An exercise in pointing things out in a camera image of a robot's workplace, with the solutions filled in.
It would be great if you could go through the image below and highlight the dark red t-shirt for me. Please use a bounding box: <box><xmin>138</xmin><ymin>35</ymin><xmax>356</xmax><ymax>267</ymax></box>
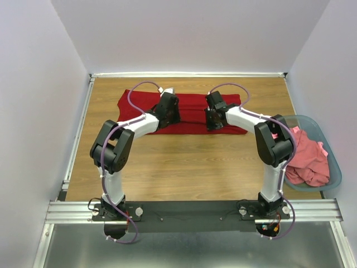
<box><xmin>117</xmin><ymin>89</ymin><xmax>247</xmax><ymax>135</ymax></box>

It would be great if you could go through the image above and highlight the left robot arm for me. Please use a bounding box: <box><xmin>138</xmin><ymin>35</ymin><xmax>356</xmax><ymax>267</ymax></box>
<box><xmin>90</xmin><ymin>88</ymin><xmax>180</xmax><ymax>221</ymax></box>

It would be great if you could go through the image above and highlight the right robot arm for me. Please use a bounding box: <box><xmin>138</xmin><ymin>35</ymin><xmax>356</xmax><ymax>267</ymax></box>
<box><xmin>205</xmin><ymin>91</ymin><xmax>296</xmax><ymax>219</ymax></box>

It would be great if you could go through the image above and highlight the pink t-shirt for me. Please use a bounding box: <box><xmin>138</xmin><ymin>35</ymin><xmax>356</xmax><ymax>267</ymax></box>
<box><xmin>284</xmin><ymin>127</ymin><xmax>330</xmax><ymax>187</ymax></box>

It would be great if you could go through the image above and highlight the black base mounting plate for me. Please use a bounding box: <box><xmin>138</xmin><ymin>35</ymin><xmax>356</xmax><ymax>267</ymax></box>
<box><xmin>91</xmin><ymin>200</ymin><xmax>290</xmax><ymax>237</ymax></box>

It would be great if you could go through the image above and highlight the translucent blue laundry basket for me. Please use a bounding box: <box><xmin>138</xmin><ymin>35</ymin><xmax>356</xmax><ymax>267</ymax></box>
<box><xmin>284</xmin><ymin>115</ymin><xmax>342</xmax><ymax>192</ymax></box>

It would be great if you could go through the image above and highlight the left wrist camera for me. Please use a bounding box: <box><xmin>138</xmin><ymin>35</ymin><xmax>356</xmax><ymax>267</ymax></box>
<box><xmin>158</xmin><ymin>87</ymin><xmax>175</xmax><ymax>95</ymax></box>

